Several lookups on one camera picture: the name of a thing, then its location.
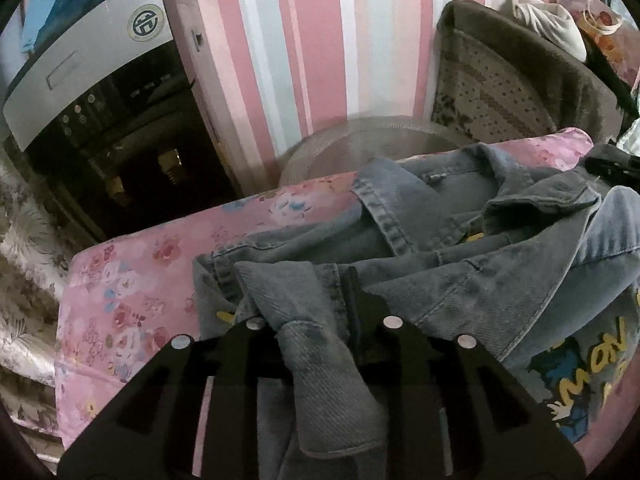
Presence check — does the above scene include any brown fleece blanket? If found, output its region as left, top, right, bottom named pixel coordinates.
left=435, top=0, right=636, bottom=146

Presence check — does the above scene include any printed gift bag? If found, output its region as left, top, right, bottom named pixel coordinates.
left=557, top=0, right=636, bottom=81

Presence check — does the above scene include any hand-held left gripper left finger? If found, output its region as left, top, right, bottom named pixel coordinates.
left=56, top=316, right=281, bottom=480

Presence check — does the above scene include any pink floral bedsheet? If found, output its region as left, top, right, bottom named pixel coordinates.
left=54, top=127, right=640, bottom=461

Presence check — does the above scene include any patterned grey cushion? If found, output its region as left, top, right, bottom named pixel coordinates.
left=432, top=27, right=558, bottom=141

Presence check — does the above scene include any floral curtain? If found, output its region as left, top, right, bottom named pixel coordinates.
left=0, top=155, right=91, bottom=441

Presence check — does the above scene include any blue denim jacket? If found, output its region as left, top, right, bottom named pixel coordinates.
left=192, top=142, right=640, bottom=480

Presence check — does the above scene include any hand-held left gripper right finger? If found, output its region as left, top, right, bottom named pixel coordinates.
left=345, top=266, right=587, bottom=480

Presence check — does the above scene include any light blue cloth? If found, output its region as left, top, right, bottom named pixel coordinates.
left=617, top=117, right=640, bottom=156

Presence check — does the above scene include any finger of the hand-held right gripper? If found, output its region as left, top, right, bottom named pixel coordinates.
left=584, top=156, right=633, bottom=183

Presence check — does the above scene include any white cloth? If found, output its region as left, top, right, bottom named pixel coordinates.
left=512, top=0, right=588, bottom=63

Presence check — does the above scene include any black and silver water dispenser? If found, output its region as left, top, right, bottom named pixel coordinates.
left=2, top=0, right=246, bottom=241

